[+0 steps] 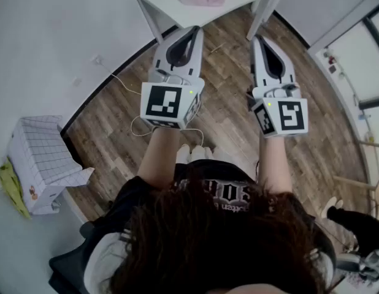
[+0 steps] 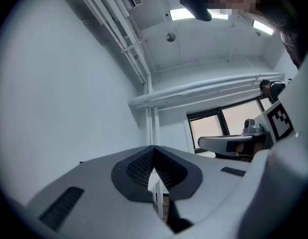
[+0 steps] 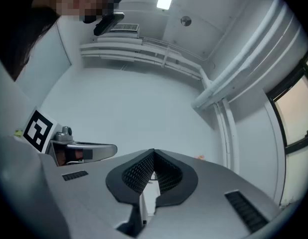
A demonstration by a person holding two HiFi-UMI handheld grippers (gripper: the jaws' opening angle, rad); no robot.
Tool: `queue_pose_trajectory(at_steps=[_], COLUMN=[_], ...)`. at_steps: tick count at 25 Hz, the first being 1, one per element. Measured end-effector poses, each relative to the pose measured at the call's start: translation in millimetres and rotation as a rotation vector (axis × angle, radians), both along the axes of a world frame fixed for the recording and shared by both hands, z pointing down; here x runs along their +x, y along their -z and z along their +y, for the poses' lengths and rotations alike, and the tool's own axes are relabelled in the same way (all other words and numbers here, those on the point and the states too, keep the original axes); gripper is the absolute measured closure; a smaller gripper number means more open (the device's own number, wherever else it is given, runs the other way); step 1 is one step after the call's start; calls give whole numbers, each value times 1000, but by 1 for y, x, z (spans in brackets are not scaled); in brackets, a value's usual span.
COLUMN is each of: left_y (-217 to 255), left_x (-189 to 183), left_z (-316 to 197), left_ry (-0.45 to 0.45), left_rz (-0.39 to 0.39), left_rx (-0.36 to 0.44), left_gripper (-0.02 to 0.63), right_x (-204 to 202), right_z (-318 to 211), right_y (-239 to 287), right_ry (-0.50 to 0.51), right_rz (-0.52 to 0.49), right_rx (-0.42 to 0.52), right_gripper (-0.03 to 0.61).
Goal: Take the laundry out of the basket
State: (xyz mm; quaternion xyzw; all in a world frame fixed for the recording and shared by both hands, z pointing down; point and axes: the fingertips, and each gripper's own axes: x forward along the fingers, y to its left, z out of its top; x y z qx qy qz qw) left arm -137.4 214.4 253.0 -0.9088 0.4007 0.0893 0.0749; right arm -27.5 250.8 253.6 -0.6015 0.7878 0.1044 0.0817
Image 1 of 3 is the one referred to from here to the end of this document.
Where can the black window bar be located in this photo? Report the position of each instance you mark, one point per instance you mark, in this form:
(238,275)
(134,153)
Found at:
(372,103)

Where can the person's white shoes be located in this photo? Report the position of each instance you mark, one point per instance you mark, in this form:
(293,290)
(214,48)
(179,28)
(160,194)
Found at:
(192,153)

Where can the wooden easel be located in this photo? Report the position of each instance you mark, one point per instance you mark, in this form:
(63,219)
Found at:
(358,183)

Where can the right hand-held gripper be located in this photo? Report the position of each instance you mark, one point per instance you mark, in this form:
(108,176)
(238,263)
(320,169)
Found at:
(292,115)

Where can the wall switch panel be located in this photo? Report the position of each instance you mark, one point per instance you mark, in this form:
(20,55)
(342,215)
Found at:
(332,69)

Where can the person's right forearm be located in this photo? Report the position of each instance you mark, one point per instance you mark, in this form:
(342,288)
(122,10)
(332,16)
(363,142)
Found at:
(275,164)

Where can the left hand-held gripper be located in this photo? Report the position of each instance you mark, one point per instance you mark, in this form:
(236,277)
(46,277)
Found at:
(162,104)

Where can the white grid-patterned box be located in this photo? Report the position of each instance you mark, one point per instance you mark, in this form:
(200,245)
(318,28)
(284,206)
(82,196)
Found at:
(45,155)

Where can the person's black printed t-shirt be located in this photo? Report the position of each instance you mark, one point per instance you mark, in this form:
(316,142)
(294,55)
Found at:
(220,191)

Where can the green cloth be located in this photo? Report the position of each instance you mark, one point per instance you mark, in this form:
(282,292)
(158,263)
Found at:
(11,185)

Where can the person's left forearm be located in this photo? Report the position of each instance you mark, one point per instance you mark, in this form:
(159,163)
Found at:
(160,158)

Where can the black office chair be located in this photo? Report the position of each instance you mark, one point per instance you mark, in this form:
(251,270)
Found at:
(67,268)

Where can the white table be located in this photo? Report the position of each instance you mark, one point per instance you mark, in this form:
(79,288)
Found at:
(177,11)

